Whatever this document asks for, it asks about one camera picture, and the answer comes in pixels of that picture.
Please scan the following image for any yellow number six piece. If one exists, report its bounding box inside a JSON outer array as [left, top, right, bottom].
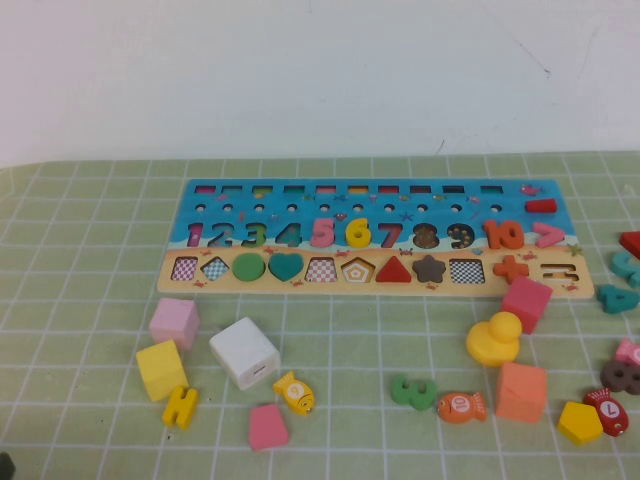
[[346, 218, 374, 250]]

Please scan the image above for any pink number five piece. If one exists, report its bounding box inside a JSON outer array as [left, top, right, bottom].
[[309, 218, 337, 250]]

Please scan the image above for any teal heart piece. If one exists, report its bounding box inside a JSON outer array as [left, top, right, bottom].
[[268, 253, 305, 283]]

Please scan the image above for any green circle piece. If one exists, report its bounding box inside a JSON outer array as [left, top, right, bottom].
[[232, 252, 266, 283]]

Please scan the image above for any red triangle piece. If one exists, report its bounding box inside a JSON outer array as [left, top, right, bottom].
[[375, 255, 413, 284]]

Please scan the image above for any brown star piece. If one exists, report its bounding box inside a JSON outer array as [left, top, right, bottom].
[[412, 254, 447, 284]]

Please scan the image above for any wooden number shape puzzle board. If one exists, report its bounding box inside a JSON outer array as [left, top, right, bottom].
[[156, 178, 596, 300]]

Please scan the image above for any orange number ten piece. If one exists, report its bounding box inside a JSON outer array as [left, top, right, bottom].
[[483, 219, 526, 250]]

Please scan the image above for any green number three piece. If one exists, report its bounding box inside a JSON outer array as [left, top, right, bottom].
[[390, 374, 438, 412]]

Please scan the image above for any orange plus sign piece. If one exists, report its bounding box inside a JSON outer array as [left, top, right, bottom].
[[493, 254, 530, 286]]

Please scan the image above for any yellow H-shaped piece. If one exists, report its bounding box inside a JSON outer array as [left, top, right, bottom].
[[161, 385, 200, 430]]

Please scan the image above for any pink greater-than sign piece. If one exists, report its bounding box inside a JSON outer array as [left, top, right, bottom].
[[532, 220, 568, 249]]

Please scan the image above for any teal number four piece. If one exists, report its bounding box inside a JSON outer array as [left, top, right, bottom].
[[597, 283, 640, 315]]

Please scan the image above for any teal number two piece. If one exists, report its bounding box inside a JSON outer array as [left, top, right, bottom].
[[612, 251, 640, 289]]

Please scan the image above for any brown number eight piece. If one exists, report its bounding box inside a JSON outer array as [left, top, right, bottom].
[[600, 359, 640, 396]]

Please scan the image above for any green grid tablecloth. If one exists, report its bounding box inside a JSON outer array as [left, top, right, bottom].
[[0, 152, 640, 480]]

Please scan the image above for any white charger block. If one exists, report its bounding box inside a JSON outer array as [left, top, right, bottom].
[[208, 316, 282, 392]]

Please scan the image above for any yellow fish marked nine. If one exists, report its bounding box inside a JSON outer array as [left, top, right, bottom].
[[272, 371, 316, 417]]

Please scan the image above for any pale pink wooden cube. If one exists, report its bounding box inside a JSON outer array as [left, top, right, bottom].
[[148, 297, 201, 351]]

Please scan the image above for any pink trapezoid block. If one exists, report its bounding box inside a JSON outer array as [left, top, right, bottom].
[[248, 403, 290, 453]]

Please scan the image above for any yellow rubber duck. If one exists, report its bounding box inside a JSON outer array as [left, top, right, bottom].
[[465, 311, 523, 369]]

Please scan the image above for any yellow wooden cube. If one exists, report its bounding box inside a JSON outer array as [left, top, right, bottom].
[[135, 339, 190, 403]]

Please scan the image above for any orange fish marked ten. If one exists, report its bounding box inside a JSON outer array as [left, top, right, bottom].
[[437, 391, 488, 425]]

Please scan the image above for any hot pink wooden cube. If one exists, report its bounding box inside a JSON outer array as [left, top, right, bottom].
[[500, 275, 554, 335]]

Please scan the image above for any orange wooden cube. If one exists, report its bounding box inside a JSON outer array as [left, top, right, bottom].
[[494, 362, 549, 425]]

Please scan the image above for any yellow pentagon block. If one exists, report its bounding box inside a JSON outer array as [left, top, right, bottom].
[[557, 401, 605, 448]]

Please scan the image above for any pink fish marked five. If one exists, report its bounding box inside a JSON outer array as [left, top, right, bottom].
[[615, 338, 640, 366]]

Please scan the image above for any red fish marked seven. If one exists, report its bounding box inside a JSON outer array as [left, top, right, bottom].
[[583, 388, 630, 437]]

